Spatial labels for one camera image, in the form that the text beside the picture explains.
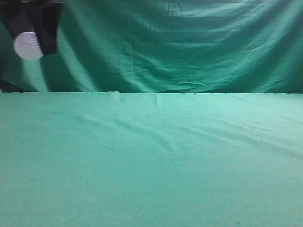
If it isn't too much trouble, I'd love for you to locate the green backdrop curtain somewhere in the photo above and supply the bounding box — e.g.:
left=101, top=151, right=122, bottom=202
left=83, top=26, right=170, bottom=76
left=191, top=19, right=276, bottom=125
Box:
left=0, top=0, right=303, bottom=93

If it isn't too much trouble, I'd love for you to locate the white dimpled golf ball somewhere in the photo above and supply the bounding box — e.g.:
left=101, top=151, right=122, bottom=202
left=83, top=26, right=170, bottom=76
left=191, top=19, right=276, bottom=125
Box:
left=13, top=31, right=43, bottom=61

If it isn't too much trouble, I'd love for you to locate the green table cloth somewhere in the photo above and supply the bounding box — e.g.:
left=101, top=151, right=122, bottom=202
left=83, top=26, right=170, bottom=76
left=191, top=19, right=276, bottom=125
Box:
left=0, top=92, right=303, bottom=227

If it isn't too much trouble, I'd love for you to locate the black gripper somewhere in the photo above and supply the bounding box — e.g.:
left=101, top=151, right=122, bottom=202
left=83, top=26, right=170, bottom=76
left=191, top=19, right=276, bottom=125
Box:
left=0, top=0, right=63, bottom=56

